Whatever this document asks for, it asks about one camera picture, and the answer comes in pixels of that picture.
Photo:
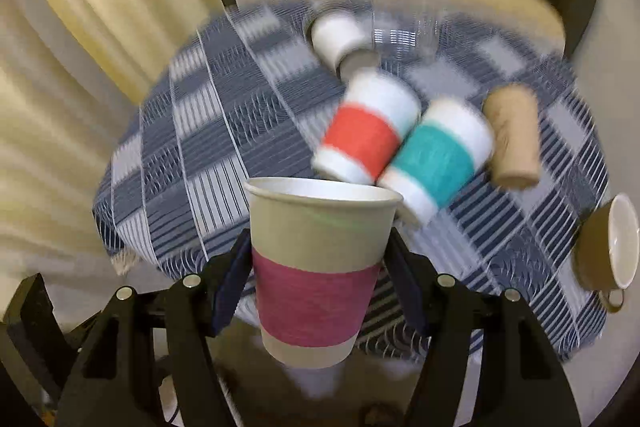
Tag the white cup pink sleeve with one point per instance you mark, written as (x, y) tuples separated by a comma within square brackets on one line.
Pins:
[(317, 249)]

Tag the cream pleated curtain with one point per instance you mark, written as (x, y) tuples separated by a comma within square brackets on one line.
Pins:
[(72, 73)]

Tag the white cup red sleeve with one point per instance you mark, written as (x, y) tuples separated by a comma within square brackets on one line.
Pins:
[(373, 119)]

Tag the beige ceramic mug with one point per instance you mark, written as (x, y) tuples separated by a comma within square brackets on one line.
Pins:
[(607, 251)]

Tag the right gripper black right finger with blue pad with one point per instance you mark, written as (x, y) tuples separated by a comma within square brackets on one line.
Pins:
[(522, 382)]

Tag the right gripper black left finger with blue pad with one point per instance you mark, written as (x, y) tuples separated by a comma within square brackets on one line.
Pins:
[(114, 380)]

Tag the brown kraft paper cup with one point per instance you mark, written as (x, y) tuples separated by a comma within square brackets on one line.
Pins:
[(512, 112)]

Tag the clear plastic cup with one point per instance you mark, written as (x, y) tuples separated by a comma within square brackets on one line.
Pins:
[(406, 35)]

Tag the navy white patterned tablecloth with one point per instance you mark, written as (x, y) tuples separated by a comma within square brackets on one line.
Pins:
[(247, 97)]

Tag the white cup teal sleeve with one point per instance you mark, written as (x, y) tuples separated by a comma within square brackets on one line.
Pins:
[(449, 146)]

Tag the small white black-rimmed cup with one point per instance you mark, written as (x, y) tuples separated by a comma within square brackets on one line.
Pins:
[(340, 38)]

